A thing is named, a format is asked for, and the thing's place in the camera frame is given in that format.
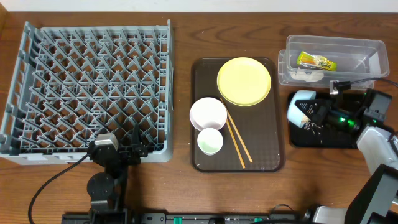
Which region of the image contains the clear plastic wrap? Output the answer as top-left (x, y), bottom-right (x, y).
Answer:
top-left (289, 69), bottom-right (324, 83)

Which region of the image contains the yellow plate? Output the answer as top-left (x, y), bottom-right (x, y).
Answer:
top-left (216, 57), bottom-right (272, 106)

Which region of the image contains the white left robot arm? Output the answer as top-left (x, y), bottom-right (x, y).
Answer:
top-left (87, 127), bottom-right (148, 213)

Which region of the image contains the dark brown serving tray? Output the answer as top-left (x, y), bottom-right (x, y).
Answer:
top-left (191, 57), bottom-right (285, 172)

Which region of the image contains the white cup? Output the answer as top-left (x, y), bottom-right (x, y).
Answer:
top-left (197, 128), bottom-right (223, 156)

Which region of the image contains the black food waste tray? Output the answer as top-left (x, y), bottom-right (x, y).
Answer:
top-left (288, 92), bottom-right (361, 148)

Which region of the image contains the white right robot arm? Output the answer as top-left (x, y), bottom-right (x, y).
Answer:
top-left (287, 89), bottom-right (397, 223)

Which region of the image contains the white bowl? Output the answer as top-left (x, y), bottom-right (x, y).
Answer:
top-left (189, 97), bottom-right (227, 131)

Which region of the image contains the grey dishwasher rack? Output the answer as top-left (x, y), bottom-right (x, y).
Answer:
top-left (1, 23), bottom-right (174, 165)

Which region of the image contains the spilled rice waste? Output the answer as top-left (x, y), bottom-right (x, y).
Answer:
top-left (301, 116), bottom-right (323, 136)

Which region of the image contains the light blue bowl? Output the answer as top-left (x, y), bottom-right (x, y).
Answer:
top-left (287, 90), bottom-right (316, 128)

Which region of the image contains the wooden chopstick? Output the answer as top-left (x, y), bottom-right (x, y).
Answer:
top-left (226, 119), bottom-right (246, 169)
top-left (220, 98), bottom-right (253, 163)

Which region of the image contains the green yellow snack wrapper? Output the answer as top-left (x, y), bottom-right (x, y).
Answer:
top-left (297, 51), bottom-right (337, 71)

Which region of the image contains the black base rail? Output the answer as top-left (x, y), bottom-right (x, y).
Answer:
top-left (61, 213), bottom-right (307, 224)

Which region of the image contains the clear plastic bin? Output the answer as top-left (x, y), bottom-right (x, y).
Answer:
top-left (278, 35), bottom-right (390, 88)

